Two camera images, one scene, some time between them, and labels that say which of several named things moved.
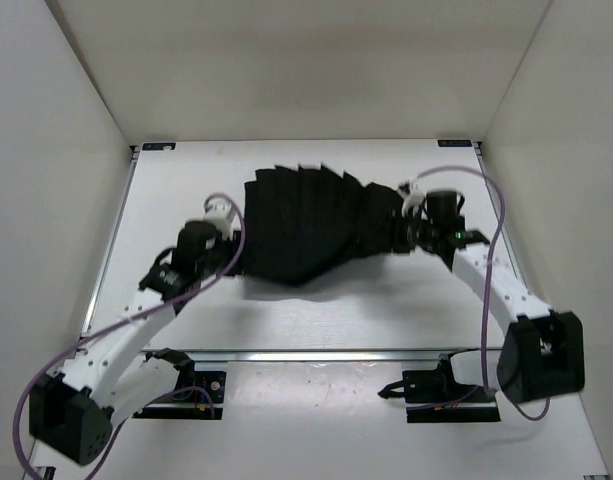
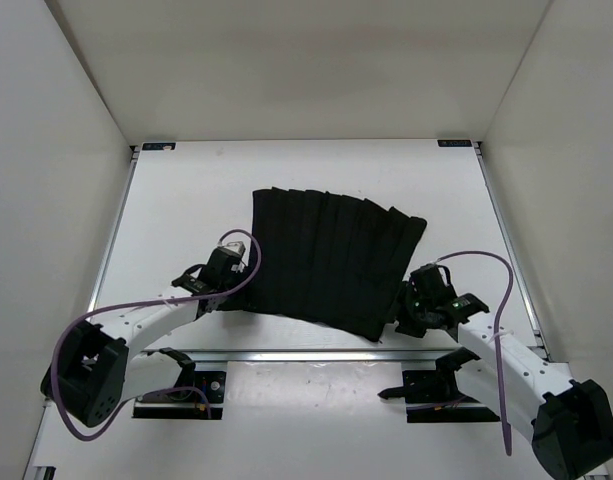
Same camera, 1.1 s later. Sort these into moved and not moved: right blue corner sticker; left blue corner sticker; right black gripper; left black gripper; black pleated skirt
Moved: left black gripper; black pleated skirt; right black gripper
Not moved: right blue corner sticker; left blue corner sticker
